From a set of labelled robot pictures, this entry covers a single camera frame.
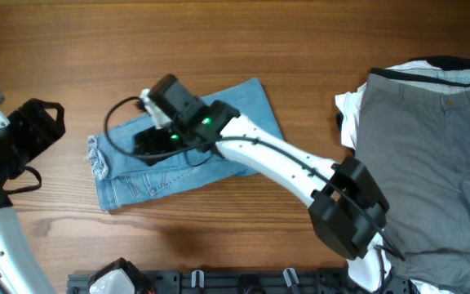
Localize light blue denim jeans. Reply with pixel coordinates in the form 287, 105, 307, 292
87, 78, 282, 212

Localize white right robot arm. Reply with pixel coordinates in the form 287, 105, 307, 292
134, 98, 389, 293

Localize grey shorts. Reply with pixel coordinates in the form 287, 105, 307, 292
355, 72, 470, 294

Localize black and grey mesh garment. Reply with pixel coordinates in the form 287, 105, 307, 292
370, 56, 470, 94

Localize black base rail with clips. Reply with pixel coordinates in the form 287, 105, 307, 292
66, 267, 419, 294

